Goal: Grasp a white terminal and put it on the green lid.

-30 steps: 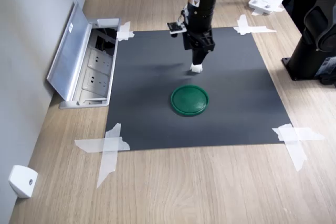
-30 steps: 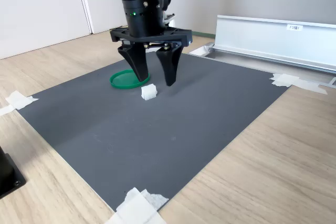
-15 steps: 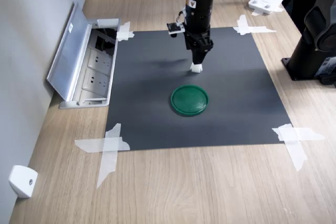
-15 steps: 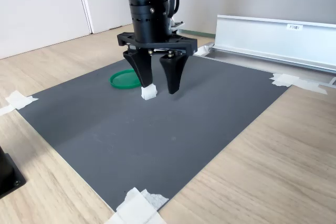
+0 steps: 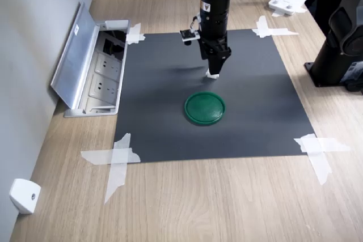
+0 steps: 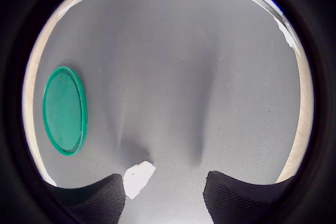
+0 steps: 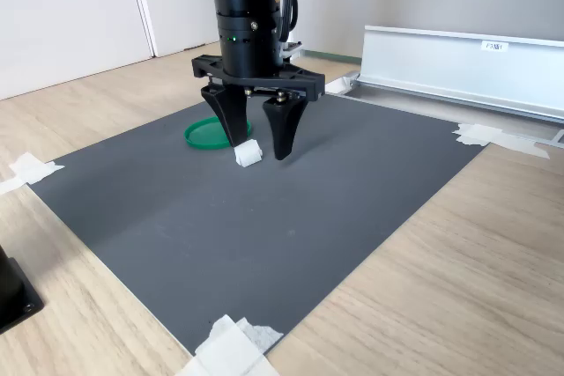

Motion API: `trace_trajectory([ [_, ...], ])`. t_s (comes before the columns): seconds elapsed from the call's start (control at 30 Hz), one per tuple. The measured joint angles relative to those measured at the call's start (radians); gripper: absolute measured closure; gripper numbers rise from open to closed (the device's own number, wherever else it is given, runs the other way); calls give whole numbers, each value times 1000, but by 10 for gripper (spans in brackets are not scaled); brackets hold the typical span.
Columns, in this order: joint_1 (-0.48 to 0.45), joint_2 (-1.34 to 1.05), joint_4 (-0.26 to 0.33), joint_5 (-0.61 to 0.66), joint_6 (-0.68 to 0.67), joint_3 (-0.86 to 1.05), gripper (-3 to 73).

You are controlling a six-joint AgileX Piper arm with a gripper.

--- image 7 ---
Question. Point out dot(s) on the small white plastic terminal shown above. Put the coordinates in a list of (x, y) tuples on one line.
[(249, 154)]

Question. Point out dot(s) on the round green lid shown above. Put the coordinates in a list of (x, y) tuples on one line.
[(202, 134)]

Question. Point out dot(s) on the dark grey mat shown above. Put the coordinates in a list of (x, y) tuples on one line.
[(264, 239)]

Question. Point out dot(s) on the white tape piece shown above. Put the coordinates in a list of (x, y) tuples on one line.
[(484, 136), (31, 169), (227, 349)]

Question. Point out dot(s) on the white label sticker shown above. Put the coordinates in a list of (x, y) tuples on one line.
[(494, 46)]

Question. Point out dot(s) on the white camera box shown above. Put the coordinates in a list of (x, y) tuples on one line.
[(293, 49)]

